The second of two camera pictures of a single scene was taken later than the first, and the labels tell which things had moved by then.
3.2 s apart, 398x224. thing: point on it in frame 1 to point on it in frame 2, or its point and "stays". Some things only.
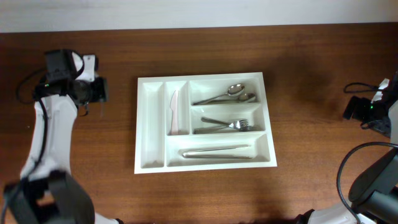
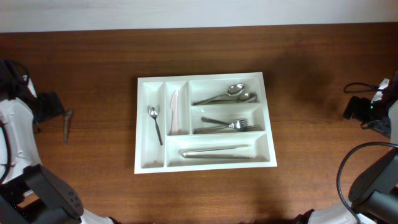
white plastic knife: x=173 y=106 stays
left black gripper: x=101 y=84 to x=52 y=103
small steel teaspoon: x=101 y=109 to x=153 y=112
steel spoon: x=242 y=98 stays
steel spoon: x=234 y=90 stays
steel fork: x=239 y=126 stays
